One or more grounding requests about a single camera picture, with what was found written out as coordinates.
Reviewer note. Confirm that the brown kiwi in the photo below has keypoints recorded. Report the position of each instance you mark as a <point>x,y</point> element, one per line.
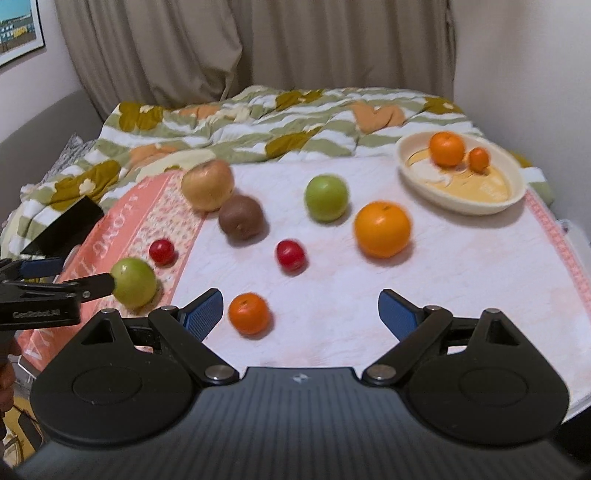
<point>241,218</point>

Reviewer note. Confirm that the person's left hand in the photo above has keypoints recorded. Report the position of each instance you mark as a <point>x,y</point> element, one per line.
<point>5,385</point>

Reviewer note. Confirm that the yellow brown pear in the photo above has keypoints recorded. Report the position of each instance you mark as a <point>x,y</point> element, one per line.
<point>207,185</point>

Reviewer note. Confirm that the medium orange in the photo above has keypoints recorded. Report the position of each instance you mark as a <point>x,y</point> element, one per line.
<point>249,314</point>
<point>447,148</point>

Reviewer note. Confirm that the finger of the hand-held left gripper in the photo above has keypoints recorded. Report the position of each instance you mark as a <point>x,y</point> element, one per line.
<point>42,266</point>
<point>94,286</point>

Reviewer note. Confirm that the pink floral towel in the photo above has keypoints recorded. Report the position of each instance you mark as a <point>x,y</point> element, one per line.
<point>461,286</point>

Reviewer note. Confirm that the green striped floral quilt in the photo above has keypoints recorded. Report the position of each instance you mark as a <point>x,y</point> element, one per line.
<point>295,134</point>

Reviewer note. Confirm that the small orange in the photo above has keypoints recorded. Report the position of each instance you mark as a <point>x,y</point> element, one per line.
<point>479,159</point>

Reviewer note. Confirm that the grey upholstered headboard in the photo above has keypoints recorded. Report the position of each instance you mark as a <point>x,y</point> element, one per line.
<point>41,129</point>

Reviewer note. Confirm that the cream oval bowl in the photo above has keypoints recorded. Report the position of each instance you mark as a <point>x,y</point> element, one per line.
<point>461,197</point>

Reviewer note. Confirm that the red cherry tomato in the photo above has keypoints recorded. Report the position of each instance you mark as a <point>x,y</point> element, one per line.
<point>162,252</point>
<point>290,255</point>

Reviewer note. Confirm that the wall poster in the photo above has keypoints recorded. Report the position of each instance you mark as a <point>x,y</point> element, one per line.
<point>18,27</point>

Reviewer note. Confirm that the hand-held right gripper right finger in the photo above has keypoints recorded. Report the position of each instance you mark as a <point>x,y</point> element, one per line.
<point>397,316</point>

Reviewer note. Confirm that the large orange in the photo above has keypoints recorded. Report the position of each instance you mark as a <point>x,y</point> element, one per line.
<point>382,229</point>

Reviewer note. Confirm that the green apple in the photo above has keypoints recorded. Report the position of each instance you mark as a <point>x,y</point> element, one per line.
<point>326,197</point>
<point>136,282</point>

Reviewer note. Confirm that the grey dotted cloth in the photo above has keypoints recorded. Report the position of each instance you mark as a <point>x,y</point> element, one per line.
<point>69,152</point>

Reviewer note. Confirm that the beige curtain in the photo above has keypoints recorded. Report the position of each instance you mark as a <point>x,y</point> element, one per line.
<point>277,46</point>

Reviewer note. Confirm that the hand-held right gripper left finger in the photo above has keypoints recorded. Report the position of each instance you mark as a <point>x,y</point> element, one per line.
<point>205,314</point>

